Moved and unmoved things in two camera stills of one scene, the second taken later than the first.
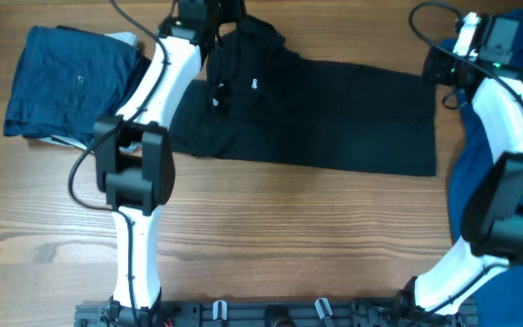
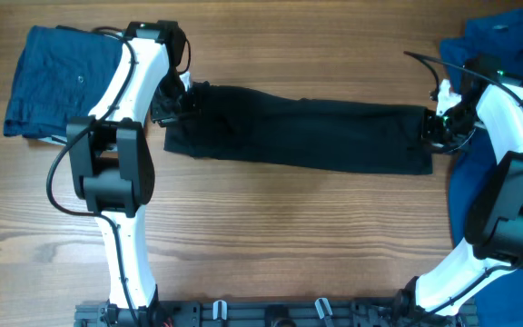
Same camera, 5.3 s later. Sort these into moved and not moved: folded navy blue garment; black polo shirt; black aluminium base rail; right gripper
Moved: black polo shirt; right gripper
Not moved: black aluminium base rail; folded navy blue garment
